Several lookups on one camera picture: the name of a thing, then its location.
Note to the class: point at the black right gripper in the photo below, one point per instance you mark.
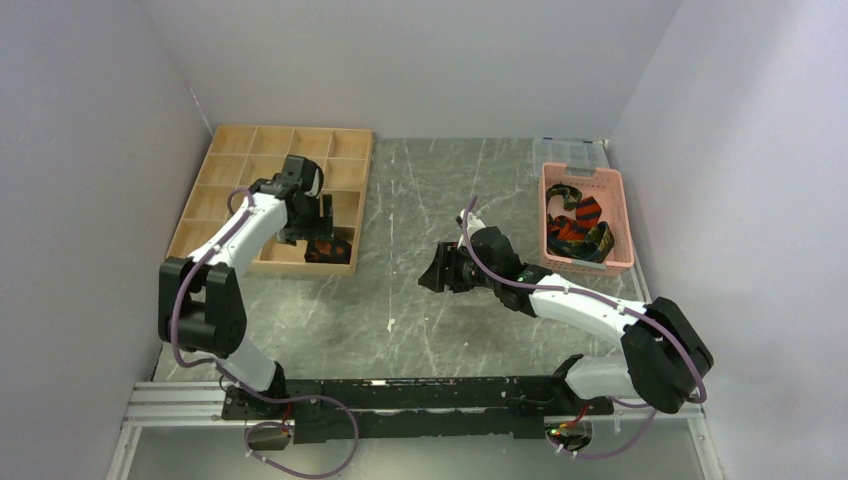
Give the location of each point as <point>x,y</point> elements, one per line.
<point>448,255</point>

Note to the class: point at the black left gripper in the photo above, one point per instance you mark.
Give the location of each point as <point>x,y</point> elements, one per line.
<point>320,226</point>

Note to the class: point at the black tie orange flowers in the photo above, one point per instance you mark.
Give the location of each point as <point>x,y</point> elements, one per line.
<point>328,251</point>

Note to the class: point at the wooden compartment tray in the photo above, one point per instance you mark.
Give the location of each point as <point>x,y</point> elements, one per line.
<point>240,154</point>

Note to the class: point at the pink perforated plastic basket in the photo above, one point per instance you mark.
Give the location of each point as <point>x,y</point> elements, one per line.
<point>583,221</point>

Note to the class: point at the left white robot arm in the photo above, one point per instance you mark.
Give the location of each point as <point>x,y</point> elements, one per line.
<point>201,312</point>

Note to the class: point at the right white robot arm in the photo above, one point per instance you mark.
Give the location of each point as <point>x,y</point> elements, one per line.
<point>663,361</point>

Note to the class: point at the red striped tie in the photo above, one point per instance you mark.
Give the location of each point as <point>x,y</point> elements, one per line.
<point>576,222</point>

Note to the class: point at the clear plastic organizer box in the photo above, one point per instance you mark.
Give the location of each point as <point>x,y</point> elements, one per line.
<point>584,154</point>

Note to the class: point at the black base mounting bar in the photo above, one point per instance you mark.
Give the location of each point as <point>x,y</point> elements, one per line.
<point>519,406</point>

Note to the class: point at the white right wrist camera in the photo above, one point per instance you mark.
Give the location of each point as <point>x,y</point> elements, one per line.
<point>472,222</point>

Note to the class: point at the aluminium frame rail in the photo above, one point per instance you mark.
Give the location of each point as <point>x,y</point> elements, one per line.
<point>201,404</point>

